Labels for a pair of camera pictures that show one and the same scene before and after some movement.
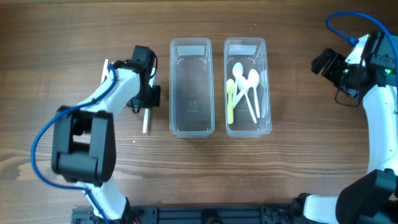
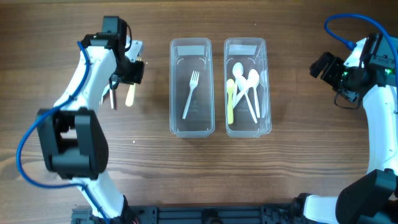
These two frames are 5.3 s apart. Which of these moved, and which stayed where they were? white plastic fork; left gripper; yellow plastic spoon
Moved: white plastic fork; left gripper
Stayed: yellow plastic spoon
